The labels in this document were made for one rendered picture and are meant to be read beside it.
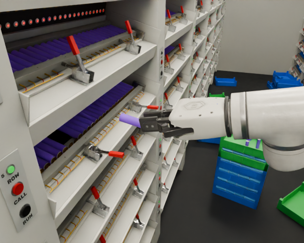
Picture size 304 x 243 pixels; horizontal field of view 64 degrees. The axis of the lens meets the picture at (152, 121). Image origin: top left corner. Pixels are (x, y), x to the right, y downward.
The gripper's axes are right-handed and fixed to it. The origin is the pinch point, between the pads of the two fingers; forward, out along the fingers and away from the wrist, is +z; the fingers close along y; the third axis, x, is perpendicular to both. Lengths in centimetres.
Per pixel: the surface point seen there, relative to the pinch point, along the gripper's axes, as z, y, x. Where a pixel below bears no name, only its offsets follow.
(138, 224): 30, -24, 60
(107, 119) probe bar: 18.4, -10.9, 3.6
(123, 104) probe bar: 18.5, -21.6, 3.6
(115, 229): 27, -7, 44
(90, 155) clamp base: 16.4, 2.6, 6.4
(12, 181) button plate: 10.6, 24.6, -4.0
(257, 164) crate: -19, -89, 75
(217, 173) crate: 6, -94, 86
